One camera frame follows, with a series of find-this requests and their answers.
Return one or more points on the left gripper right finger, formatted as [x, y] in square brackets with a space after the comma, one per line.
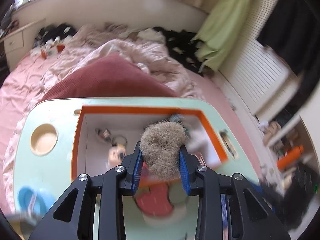
[248, 215]

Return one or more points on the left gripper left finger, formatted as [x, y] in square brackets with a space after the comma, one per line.
[72, 215]

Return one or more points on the brown furry plush toy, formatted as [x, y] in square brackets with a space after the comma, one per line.
[160, 146]

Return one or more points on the blue plastic object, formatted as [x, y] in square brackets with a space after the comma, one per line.
[31, 201]

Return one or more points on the orange cylinder on shelf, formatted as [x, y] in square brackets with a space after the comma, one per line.
[293, 155]

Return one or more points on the mint green lap table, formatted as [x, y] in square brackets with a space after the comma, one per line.
[159, 209]

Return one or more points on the orange cardboard box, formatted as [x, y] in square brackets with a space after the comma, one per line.
[89, 154]

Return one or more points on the white louvered closet door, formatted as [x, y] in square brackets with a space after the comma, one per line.
[254, 71]

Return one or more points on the light green hanging cloth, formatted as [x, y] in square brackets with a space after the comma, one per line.
[220, 31]

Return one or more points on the white drawer cabinet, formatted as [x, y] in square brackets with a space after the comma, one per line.
[20, 42]

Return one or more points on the pink floral duvet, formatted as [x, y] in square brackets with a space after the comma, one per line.
[90, 44]

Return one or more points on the black clothes pile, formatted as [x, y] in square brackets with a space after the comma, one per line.
[183, 48]

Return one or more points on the cartoon head keychain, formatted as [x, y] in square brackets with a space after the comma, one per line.
[116, 154]

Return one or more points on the dark red corduroy pillow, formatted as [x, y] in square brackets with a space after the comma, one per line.
[110, 76]

